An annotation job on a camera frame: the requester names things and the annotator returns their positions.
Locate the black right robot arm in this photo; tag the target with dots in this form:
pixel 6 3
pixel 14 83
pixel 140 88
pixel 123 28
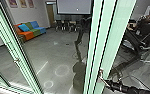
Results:
pixel 141 90

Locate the brown wooden door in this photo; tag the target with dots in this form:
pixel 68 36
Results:
pixel 50 15

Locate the green framed glass partition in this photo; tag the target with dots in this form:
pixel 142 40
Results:
pixel 102 40

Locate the dark table with chairs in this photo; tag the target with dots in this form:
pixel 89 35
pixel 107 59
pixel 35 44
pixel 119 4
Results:
pixel 67 25

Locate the white projection screen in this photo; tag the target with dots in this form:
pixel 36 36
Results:
pixel 74 6

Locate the blue and green sofa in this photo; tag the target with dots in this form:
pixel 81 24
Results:
pixel 29 30

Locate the framed wall poster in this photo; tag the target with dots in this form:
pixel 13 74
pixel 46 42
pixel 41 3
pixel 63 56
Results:
pixel 13 3
pixel 31 3
pixel 23 3

